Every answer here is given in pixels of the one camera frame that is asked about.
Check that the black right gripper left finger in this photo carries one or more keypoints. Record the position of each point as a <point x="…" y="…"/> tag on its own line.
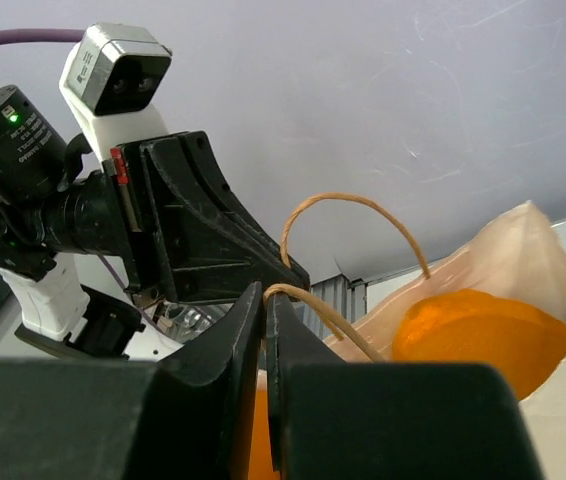
<point x="188" y="416"/>

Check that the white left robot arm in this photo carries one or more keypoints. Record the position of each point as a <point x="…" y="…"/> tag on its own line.
<point x="55" y="204"/>

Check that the long scored baguette loaf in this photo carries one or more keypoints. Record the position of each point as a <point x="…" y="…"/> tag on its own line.
<point x="260" y="460"/>

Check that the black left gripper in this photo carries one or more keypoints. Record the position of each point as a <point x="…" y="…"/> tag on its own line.
<point x="183" y="233"/>

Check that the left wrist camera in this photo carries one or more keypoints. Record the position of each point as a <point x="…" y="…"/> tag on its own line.
<point x="108" y="82"/>

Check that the beige paper bag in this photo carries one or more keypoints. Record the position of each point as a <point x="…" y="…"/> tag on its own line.
<point x="516" y="256"/>

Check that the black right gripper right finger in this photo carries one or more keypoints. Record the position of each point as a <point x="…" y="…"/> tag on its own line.
<point x="330" y="419"/>

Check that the round smooth bun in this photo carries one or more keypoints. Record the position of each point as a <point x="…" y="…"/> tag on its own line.
<point x="522" y="342"/>

